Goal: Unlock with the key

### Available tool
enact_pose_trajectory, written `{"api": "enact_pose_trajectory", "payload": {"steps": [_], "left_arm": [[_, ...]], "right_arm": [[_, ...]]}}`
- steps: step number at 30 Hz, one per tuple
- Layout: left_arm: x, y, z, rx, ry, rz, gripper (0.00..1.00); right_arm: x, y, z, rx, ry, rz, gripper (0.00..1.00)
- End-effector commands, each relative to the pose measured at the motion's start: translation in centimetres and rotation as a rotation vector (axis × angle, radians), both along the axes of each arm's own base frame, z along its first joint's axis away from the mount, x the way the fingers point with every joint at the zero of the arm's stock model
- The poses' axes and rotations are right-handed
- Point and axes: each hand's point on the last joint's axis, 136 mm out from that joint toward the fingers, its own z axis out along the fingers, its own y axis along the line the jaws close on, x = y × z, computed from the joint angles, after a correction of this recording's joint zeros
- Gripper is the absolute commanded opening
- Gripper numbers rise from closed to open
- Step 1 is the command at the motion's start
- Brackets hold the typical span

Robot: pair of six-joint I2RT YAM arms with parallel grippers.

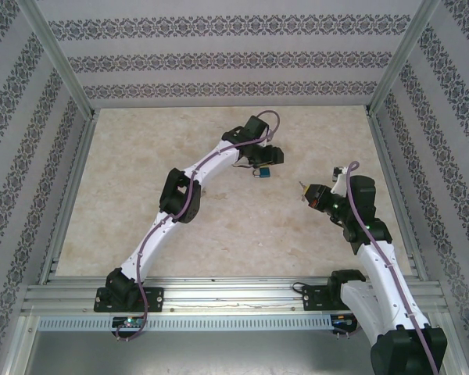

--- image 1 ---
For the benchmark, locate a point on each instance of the aluminium frame post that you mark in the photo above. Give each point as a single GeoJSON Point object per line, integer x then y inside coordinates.
{"type": "Point", "coordinates": [58, 58]}
{"type": "Point", "coordinates": [459, 351]}
{"type": "Point", "coordinates": [17, 351]}
{"type": "Point", "coordinates": [404, 54]}

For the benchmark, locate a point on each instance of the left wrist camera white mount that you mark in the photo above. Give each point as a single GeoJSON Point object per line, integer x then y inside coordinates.
{"type": "Point", "coordinates": [263, 143]}

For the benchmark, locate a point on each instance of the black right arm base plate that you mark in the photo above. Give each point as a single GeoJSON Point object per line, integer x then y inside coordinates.
{"type": "Point", "coordinates": [312, 298]}

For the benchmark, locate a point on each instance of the circuit board with green light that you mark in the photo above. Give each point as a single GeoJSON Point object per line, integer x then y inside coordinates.
{"type": "Point", "coordinates": [129, 322]}

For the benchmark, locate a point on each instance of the silver key bunch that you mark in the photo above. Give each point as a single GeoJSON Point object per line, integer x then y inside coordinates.
{"type": "Point", "coordinates": [302, 184]}

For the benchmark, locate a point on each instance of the aluminium side rail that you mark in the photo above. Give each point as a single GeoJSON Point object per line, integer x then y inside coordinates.
{"type": "Point", "coordinates": [72, 187]}
{"type": "Point", "coordinates": [391, 176]}

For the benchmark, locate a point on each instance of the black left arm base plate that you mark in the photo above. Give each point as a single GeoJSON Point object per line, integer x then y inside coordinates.
{"type": "Point", "coordinates": [154, 298]}

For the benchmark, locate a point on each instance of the aluminium mounting rail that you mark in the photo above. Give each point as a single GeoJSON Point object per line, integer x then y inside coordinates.
{"type": "Point", "coordinates": [234, 298]}

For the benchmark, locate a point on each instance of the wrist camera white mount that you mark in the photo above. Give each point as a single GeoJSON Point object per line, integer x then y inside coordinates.
{"type": "Point", "coordinates": [340, 181]}
{"type": "Point", "coordinates": [263, 143]}

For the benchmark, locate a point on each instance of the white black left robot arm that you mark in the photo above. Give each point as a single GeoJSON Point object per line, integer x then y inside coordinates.
{"type": "Point", "coordinates": [156, 242]}

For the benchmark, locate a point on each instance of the small dark circuit board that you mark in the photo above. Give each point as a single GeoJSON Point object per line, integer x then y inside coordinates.
{"type": "Point", "coordinates": [342, 320]}

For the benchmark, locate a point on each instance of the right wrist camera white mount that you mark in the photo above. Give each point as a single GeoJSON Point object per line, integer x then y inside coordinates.
{"type": "Point", "coordinates": [340, 181]}

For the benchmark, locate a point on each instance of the grey metal sheet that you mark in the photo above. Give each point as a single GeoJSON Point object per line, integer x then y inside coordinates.
{"type": "Point", "coordinates": [234, 355]}

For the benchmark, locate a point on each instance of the blue padlock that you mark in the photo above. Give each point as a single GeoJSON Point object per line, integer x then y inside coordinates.
{"type": "Point", "coordinates": [265, 173]}

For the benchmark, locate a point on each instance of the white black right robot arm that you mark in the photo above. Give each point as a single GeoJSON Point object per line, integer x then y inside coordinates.
{"type": "Point", "coordinates": [383, 269]}

